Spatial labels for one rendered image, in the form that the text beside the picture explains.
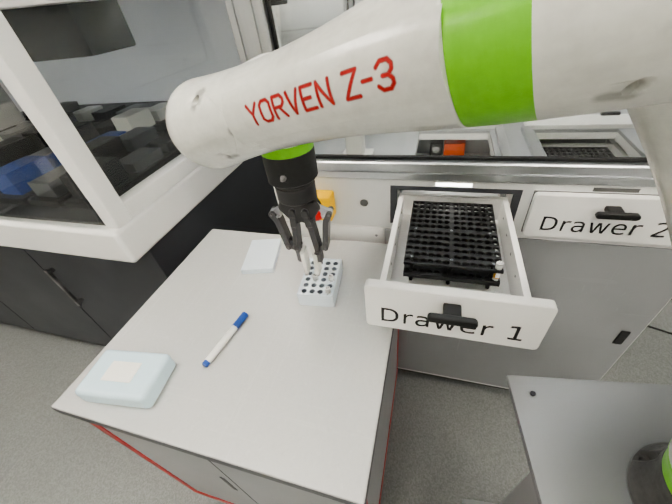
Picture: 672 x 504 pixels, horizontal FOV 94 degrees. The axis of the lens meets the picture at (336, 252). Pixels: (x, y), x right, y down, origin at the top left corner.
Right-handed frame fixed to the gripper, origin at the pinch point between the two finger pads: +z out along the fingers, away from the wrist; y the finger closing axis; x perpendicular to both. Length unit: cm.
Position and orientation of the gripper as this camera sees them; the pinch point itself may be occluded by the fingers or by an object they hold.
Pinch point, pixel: (311, 260)
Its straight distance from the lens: 71.1
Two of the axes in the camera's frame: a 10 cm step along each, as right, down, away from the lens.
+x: -1.7, 6.5, -7.4
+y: -9.8, -0.3, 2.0
